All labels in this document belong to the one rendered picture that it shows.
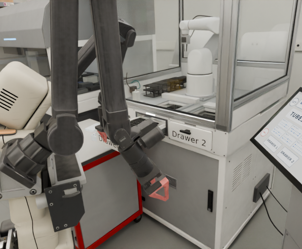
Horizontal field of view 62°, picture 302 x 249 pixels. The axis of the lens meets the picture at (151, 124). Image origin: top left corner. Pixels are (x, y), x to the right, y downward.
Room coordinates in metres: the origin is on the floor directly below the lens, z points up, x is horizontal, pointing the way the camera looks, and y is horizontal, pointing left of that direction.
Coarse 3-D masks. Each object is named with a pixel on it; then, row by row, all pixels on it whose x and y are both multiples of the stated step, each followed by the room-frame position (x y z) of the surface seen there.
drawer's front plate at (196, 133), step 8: (176, 128) 1.38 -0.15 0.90; (184, 128) 1.34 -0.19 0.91; (192, 128) 1.30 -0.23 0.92; (176, 136) 1.38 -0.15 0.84; (184, 136) 1.34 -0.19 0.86; (192, 136) 1.30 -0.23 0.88; (200, 136) 1.26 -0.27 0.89; (208, 136) 1.23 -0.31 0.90; (192, 144) 1.30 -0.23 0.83; (200, 144) 1.26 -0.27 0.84; (208, 144) 1.23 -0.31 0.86
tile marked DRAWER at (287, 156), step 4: (284, 148) 0.84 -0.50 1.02; (280, 152) 0.84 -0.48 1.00; (284, 152) 0.82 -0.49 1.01; (288, 152) 0.81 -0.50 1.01; (292, 152) 0.79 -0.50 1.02; (280, 156) 0.82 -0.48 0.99; (284, 156) 0.81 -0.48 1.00; (288, 156) 0.79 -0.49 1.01; (292, 156) 0.78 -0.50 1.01; (296, 156) 0.77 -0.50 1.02; (284, 160) 0.79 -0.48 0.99; (288, 160) 0.78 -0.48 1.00; (292, 160) 0.77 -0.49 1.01; (296, 160) 0.75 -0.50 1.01; (288, 164) 0.76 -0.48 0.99; (292, 164) 0.75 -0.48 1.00
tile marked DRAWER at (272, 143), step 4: (272, 136) 0.94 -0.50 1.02; (268, 140) 0.94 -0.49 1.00; (272, 140) 0.92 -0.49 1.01; (276, 140) 0.90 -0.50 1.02; (264, 144) 0.94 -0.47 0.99; (268, 144) 0.92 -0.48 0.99; (272, 144) 0.90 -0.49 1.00; (276, 144) 0.88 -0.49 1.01; (280, 144) 0.87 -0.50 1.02; (268, 148) 0.90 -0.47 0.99; (272, 148) 0.88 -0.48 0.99; (276, 148) 0.87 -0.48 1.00
